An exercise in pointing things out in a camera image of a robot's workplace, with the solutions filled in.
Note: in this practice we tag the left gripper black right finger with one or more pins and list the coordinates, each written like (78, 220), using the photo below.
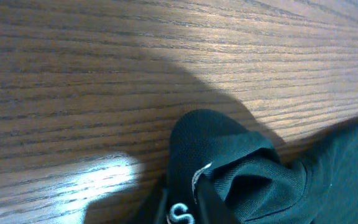
(211, 209)

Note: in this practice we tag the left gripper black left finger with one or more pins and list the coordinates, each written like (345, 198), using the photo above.
(159, 206)

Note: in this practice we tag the black t-shirt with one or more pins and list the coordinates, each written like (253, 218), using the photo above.
(320, 186)

